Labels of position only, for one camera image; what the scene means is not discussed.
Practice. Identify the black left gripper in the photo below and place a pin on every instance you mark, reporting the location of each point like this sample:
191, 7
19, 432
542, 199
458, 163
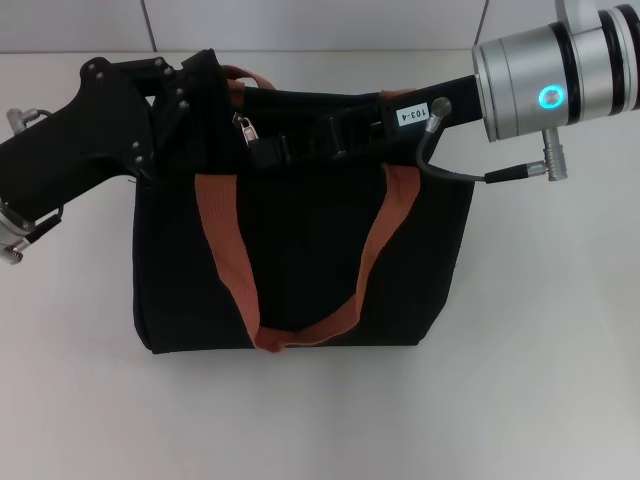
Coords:
90, 135

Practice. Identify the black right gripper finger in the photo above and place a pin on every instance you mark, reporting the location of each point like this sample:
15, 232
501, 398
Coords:
300, 150

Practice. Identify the silver metal zipper pull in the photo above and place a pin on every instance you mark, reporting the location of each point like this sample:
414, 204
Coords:
248, 132

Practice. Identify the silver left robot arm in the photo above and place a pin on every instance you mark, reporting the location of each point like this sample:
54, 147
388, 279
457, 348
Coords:
10, 227

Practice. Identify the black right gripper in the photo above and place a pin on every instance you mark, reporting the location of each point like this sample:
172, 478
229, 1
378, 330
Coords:
462, 100

